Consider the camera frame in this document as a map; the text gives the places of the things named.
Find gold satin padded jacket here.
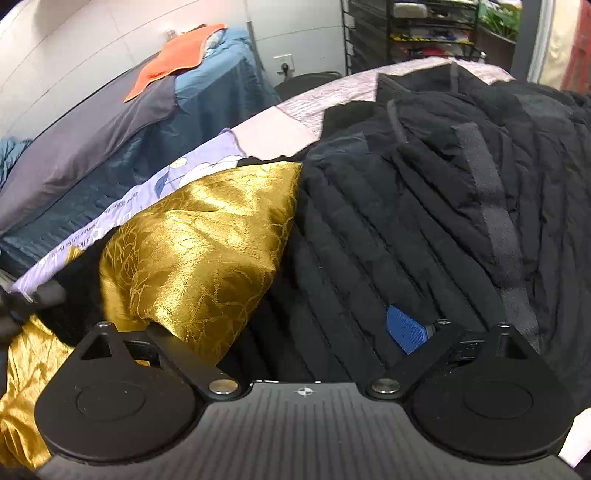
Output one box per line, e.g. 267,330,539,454
1,159,303,470

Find grey blanket on bed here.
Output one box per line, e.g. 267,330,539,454
1,72,176,233

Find black quilted jacket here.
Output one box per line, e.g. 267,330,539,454
221,65,590,409

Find purple floral bed sheet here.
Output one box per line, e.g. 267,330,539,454
10,129,245,294

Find orange cloth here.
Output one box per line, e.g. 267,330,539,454
124,24,228,102

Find potted green plant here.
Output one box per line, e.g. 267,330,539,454
477,1,521,72

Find black wire shelf rack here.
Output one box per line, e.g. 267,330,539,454
341,0,486,74

